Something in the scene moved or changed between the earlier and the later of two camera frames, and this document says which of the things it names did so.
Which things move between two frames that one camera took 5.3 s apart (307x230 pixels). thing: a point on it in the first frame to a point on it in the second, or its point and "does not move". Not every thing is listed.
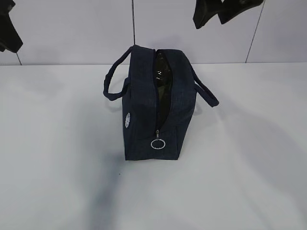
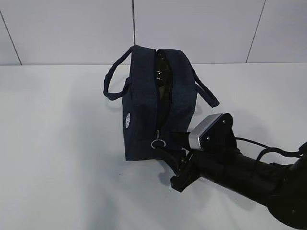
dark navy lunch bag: [158, 99] does not move
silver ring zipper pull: [157, 139] does not move
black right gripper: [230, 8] to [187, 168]
